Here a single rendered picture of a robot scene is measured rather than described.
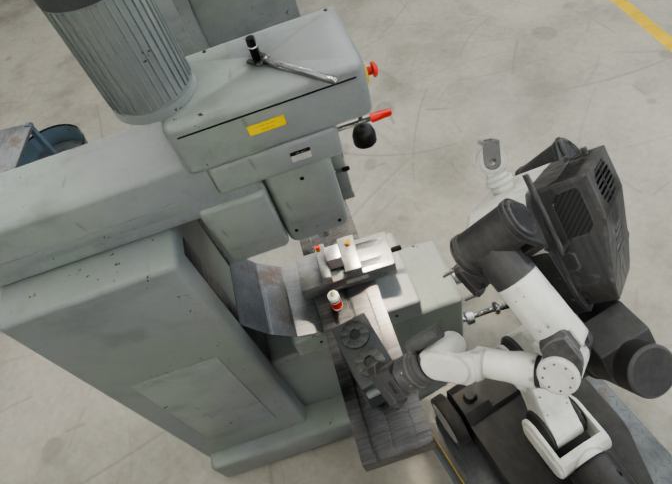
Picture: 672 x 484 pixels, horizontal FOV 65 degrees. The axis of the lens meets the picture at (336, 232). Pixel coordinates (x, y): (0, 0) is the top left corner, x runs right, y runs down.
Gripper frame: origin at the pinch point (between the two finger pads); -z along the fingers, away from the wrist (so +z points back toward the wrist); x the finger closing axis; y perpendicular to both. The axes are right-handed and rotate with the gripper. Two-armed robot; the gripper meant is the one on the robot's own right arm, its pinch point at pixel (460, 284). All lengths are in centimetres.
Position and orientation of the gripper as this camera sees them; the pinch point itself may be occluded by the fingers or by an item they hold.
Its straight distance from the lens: 180.3
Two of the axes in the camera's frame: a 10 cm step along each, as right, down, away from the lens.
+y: -5.4, 5.2, -6.6
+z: 4.9, -4.4, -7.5
